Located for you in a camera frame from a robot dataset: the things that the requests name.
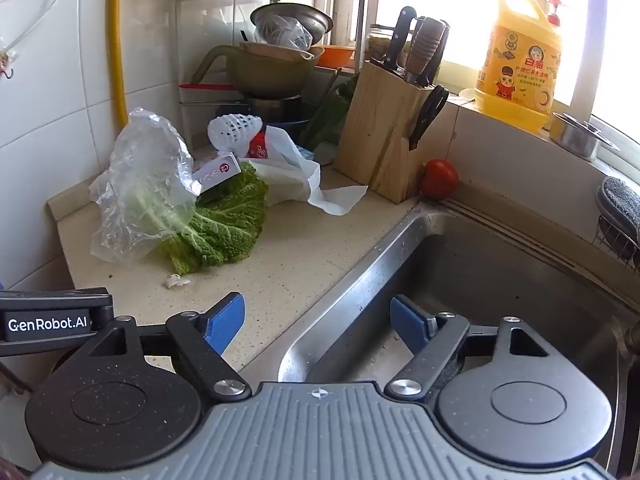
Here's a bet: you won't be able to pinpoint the wire sink basket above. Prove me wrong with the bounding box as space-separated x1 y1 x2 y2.
592 215 640 266

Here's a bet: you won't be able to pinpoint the green cucumber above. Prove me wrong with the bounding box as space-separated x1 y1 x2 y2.
300 75 358 148

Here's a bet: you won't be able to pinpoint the yellow pipe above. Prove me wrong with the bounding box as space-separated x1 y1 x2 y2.
107 0 130 126

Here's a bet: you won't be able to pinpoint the yellow detergent bottle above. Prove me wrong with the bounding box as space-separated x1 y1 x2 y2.
472 0 563 133

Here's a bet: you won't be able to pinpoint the metal wall hook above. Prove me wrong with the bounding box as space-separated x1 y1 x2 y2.
0 50 21 81

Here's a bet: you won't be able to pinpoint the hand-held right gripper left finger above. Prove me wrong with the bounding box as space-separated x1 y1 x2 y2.
75 293 253 404

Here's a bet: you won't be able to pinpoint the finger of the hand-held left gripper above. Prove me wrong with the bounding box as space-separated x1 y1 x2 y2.
0 287 114 359

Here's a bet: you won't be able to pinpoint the napa cabbage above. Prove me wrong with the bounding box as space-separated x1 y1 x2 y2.
150 160 271 276

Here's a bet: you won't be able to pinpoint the red tomato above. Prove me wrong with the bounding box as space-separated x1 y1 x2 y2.
420 159 460 200

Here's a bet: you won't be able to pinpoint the white foam fruit net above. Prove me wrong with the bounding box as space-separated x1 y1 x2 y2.
207 113 263 158

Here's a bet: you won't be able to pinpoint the stainless steel bowl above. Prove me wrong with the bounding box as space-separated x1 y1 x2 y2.
250 2 334 51

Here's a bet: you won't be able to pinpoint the white paper towel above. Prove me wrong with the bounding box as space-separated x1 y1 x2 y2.
240 126 370 217

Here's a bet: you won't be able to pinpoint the grey printed carton box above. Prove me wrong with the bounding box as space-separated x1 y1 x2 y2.
191 151 242 195

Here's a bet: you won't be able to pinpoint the stainless steel sink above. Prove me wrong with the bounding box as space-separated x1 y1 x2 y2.
277 200 640 480

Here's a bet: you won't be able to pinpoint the beige plastic strainer basket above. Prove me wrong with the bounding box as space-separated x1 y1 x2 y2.
239 41 326 63

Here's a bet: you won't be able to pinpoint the red packet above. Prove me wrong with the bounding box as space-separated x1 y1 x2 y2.
247 130 273 160

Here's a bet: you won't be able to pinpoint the small steel cup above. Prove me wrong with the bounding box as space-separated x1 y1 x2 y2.
550 111 621 162

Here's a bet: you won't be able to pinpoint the grey scrubbing sponge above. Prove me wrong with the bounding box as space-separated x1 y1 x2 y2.
595 176 640 233

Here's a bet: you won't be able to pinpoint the wooden knife block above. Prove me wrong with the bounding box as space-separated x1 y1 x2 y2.
334 60 441 205

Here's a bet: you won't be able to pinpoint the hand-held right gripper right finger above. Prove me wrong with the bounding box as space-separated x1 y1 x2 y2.
384 294 556 404

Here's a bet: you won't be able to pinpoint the crumpled grey plastic bag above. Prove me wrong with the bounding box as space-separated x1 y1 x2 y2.
255 12 313 51

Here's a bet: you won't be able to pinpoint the black-handled knife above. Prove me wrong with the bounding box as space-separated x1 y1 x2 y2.
382 6 418 73

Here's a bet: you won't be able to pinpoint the orange plastic bowl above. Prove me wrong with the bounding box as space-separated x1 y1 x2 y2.
315 45 357 70

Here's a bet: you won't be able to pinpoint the black scissors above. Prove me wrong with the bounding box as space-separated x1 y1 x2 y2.
409 85 450 152

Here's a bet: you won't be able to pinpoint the glass jar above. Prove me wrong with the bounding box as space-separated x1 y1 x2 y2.
367 25 401 61

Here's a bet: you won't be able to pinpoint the clear plastic bag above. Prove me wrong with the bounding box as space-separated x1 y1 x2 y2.
89 107 203 265

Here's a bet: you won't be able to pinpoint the green plastic pot with handle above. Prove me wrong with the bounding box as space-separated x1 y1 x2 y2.
190 42 326 98

